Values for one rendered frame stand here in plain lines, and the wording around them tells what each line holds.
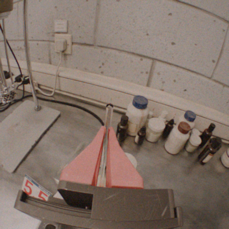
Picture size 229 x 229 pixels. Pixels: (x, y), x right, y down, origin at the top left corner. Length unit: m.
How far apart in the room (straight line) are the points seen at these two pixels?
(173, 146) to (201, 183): 0.16
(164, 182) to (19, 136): 0.48
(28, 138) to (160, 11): 0.59
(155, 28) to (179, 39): 0.09
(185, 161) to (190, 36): 0.41
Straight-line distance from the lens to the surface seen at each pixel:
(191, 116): 0.51
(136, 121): 0.46
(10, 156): 0.50
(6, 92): 0.45
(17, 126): 0.57
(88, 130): 0.51
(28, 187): 0.41
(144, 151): 0.48
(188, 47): 0.52
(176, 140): 0.47
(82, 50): 0.60
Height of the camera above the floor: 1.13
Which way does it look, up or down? 40 degrees down
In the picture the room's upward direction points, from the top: 9 degrees clockwise
